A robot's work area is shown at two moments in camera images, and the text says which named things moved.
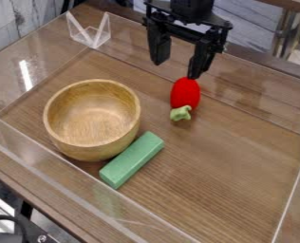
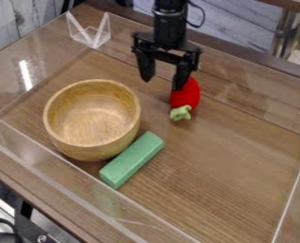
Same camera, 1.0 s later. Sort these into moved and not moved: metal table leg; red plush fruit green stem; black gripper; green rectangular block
Moved: black gripper
Not moved: metal table leg; green rectangular block; red plush fruit green stem
